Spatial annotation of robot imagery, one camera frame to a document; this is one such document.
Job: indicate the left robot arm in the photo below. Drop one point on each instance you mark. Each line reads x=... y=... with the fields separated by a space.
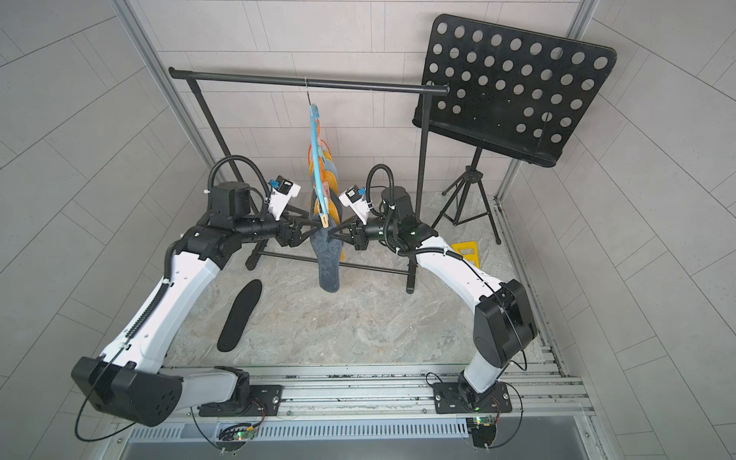
x=125 y=380

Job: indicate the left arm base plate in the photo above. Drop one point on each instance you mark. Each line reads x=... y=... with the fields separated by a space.
x=261 y=400

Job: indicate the blue multi-clip hanger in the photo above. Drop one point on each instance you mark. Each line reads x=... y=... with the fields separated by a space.
x=323 y=210

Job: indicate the orange yellow shoe insole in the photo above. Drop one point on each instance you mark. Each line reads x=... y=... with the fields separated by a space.
x=329 y=176

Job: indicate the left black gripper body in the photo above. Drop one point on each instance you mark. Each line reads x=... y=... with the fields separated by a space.
x=263 y=228

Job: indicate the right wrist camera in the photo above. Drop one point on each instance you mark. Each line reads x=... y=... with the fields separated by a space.
x=355 y=199

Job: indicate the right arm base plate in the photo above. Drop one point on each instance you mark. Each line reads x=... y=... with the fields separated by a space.
x=455 y=398

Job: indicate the aluminium mounting rail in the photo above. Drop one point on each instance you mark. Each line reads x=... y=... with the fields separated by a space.
x=388 y=391

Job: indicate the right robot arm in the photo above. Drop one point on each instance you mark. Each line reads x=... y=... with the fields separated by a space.
x=503 y=323

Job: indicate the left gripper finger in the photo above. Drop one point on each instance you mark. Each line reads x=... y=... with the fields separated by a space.
x=317 y=237
x=303 y=217

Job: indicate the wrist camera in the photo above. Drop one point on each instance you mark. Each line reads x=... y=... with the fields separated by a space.
x=282 y=191
x=355 y=199

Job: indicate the black garment rack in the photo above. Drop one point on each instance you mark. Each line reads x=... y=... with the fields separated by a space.
x=426 y=92

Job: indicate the dark grey shoe insole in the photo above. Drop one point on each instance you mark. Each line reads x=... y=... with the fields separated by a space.
x=328 y=259

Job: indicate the black perforated music stand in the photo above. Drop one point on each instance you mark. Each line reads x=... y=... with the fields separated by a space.
x=510 y=91

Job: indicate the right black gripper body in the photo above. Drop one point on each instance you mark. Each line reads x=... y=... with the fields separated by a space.
x=372 y=232

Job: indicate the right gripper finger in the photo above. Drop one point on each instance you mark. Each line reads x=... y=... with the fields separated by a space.
x=349 y=239
x=345 y=230

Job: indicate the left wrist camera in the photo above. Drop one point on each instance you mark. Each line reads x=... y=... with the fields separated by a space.
x=282 y=191

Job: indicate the black shoe insole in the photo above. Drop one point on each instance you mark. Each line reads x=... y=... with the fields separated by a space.
x=238 y=317

